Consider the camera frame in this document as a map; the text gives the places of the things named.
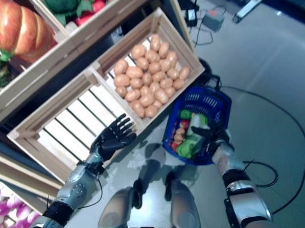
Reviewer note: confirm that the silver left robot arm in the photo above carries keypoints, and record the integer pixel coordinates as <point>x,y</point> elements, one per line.
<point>76,179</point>

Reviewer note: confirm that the wooden turnip crate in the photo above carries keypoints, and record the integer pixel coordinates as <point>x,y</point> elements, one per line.
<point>35,205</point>

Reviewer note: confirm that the grey power box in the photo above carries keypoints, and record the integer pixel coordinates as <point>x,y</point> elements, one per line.
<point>214,18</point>

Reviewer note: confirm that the silver left robot leg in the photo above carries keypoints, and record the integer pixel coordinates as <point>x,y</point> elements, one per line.
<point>116,213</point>

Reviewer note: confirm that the red pepper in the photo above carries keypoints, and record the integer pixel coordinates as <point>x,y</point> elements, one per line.
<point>173,144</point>

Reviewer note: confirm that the wooden carrot crate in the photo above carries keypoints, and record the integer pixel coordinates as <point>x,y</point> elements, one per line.
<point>112,31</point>

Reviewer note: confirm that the dark green broccoli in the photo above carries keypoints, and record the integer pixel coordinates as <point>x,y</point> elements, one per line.
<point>59,1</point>

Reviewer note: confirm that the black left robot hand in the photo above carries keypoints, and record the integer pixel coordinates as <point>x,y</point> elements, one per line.
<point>113,141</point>

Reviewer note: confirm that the napa cabbage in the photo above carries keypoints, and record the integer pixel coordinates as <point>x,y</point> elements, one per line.
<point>186,149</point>

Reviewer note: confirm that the black power adapter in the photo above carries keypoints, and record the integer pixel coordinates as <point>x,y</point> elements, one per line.
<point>190,13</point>

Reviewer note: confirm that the purple white turnip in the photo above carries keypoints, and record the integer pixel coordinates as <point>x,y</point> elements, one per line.
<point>12,201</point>
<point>22,211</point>
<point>21,224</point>
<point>0,208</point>
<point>32,217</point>

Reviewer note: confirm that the red yellow apple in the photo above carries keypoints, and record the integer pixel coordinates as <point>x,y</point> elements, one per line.
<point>185,123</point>

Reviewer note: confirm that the wooden potato crate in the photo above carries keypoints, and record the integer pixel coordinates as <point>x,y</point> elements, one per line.
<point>183,44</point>

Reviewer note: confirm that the green bell pepper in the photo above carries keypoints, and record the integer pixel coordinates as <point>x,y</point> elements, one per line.
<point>185,114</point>

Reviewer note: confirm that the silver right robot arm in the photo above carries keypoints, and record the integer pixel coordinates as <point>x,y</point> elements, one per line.
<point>226,158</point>

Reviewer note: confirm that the large wooden display shelf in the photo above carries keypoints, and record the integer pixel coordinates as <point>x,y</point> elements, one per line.
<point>182,20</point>

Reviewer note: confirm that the small orange pumpkin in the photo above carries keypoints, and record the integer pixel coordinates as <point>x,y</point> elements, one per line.
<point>15,28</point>

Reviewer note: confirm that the red-orange carrot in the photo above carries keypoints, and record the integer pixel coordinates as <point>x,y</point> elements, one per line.
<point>85,20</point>
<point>98,5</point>

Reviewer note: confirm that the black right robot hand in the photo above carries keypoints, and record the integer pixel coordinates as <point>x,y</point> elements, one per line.
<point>212,136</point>

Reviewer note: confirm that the wide wooden pumpkin crate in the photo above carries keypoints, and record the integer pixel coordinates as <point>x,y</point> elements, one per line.
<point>38,79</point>

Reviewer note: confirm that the blue plastic shopping basket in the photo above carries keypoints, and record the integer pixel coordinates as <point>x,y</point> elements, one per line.
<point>207,90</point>

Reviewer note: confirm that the white standing desk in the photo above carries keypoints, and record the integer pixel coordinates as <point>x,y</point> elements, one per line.
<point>250,7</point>

